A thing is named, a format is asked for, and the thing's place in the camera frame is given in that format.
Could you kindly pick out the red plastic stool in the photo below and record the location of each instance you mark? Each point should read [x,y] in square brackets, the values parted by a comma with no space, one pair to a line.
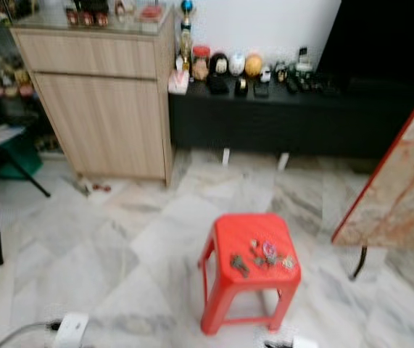
[250,286]

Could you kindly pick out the dark key bunch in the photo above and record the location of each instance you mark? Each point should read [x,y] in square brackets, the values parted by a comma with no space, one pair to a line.
[239,265]

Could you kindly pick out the black board stand leg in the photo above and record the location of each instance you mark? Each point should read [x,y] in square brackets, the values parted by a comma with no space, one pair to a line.
[359,264]

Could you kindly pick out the white console leg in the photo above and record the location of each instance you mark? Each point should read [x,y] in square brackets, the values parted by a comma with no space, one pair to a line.
[225,157]
[283,162]

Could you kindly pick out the marble pattern board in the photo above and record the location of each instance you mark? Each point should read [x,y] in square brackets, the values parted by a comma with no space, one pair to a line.
[399,196]

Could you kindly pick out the black low console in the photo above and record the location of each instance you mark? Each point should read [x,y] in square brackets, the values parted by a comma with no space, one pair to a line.
[286,119]

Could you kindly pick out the small red floor item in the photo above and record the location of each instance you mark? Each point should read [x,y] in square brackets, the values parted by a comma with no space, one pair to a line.
[101,188]

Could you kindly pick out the green bin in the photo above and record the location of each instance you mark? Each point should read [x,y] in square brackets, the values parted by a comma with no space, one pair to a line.
[24,161]

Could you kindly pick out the yellow egg figurine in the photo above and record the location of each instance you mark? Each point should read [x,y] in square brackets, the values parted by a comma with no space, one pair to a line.
[254,65]

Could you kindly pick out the pink tissue box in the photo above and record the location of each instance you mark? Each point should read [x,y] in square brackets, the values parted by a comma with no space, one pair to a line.
[178,82]

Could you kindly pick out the white egg figurine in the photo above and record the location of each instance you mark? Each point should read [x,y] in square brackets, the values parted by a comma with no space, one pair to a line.
[236,65]

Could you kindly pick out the clear bottle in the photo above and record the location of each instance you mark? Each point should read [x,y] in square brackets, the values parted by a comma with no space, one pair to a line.
[304,61]

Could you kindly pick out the black egg figurine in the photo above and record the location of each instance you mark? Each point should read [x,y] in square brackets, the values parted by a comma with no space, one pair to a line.
[219,65]

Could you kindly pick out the light wooden cabinet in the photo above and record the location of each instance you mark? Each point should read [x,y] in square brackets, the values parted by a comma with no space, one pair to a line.
[101,116]

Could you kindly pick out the jar with red lid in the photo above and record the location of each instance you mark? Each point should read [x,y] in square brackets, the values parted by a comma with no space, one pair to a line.
[201,65]

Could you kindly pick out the black television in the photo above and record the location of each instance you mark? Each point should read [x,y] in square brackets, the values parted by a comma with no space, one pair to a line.
[381,36]

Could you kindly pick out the gold trophy with blue globe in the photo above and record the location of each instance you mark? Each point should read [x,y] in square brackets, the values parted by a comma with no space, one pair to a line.
[187,29]

